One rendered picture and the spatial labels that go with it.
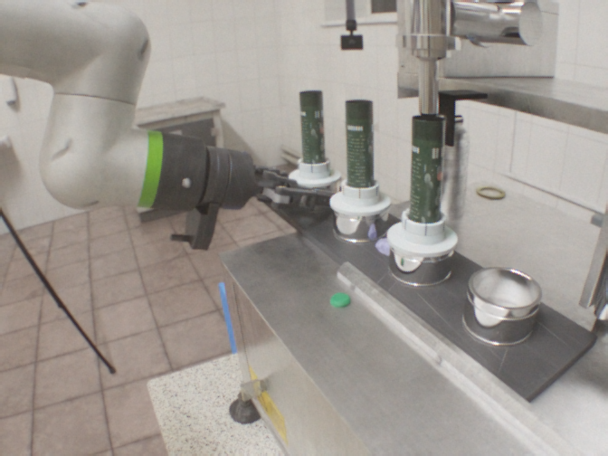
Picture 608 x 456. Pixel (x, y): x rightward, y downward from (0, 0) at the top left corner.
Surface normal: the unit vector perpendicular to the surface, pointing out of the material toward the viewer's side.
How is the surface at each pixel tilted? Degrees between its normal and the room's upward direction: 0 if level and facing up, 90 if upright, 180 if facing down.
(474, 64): 90
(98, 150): 80
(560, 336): 0
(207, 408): 0
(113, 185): 106
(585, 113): 90
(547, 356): 0
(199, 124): 90
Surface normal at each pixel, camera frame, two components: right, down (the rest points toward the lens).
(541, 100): -0.88, 0.25
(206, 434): -0.05, -0.90
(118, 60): 0.70, 0.33
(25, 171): 0.47, 0.37
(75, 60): 0.43, 0.65
